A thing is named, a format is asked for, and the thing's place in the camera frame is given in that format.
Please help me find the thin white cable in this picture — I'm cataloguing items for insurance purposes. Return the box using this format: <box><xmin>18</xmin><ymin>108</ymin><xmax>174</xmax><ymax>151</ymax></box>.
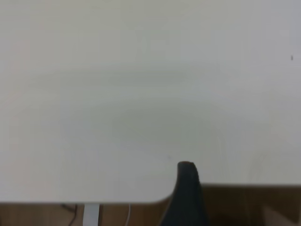
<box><xmin>124</xmin><ymin>203</ymin><xmax>132</xmax><ymax>226</ymax></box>

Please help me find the thin black cable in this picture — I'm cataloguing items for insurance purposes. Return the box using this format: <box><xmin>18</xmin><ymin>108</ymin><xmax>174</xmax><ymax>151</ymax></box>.
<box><xmin>61</xmin><ymin>203</ymin><xmax>79</xmax><ymax>226</ymax></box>

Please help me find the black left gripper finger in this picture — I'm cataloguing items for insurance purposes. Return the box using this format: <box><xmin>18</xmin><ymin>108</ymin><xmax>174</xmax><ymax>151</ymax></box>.
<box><xmin>162</xmin><ymin>161</ymin><xmax>210</xmax><ymax>226</ymax></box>

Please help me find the white table leg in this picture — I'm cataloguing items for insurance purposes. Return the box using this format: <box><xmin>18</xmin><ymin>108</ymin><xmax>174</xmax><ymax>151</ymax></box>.
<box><xmin>82</xmin><ymin>203</ymin><xmax>101</xmax><ymax>226</ymax></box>

